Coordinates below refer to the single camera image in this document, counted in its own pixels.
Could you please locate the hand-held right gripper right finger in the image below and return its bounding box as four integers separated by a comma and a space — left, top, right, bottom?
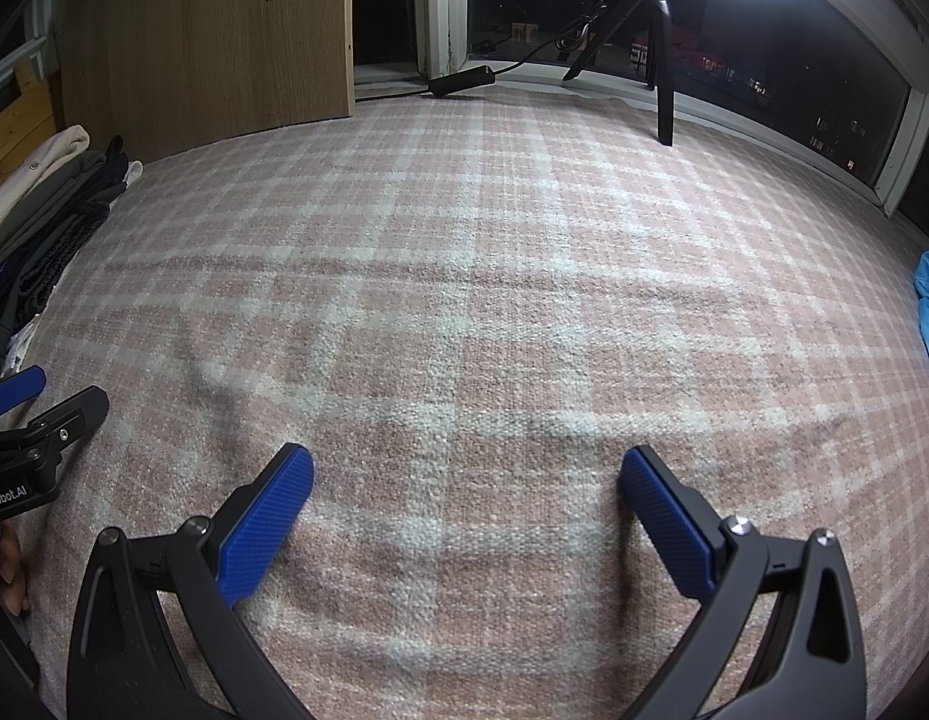
619, 444, 867, 720

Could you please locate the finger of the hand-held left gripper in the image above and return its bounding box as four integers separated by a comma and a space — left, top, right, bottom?
0, 365, 47, 415
0, 385, 110, 466

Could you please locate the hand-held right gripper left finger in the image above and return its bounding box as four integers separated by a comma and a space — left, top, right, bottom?
67, 442, 316, 720

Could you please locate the person's left hand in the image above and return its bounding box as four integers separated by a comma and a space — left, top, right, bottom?
0, 523, 34, 616

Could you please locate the white cloth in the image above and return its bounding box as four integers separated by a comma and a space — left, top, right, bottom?
3, 315, 41, 372

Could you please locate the black knitted garment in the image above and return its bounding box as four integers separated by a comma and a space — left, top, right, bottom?
7, 214, 109, 316

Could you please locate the grey garment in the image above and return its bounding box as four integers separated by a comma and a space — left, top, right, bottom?
0, 152, 109, 278

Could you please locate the cream garment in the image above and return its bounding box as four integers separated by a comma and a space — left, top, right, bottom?
0, 124, 92, 241

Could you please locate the dark navy garment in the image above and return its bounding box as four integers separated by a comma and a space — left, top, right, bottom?
55, 136, 145, 241

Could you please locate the wooden plank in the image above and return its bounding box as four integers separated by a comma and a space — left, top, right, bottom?
0, 60, 64, 200

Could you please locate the wooden cabinet panel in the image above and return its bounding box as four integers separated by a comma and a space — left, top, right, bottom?
55, 0, 356, 164

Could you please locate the black power adapter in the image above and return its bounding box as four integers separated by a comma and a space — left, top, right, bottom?
428, 65, 496, 97

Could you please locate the ring light on tripod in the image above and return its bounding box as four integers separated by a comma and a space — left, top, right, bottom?
352, 0, 929, 218

